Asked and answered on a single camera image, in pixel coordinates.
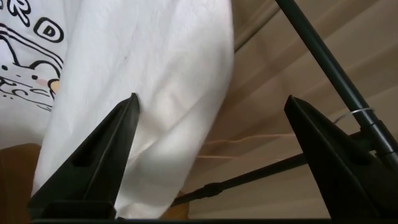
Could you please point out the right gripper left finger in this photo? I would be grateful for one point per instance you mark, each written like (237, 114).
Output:
(84, 180)

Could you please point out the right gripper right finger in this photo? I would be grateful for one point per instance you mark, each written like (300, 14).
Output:
(342, 174)

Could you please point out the white printed t-shirt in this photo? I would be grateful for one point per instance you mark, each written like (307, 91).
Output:
(140, 62)

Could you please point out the pink clothes hanger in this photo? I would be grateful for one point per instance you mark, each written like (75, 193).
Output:
(248, 137)

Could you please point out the black clothes rack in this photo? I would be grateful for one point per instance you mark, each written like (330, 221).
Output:
(329, 65)

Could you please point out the beige curtain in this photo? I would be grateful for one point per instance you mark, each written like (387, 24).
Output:
(280, 77)

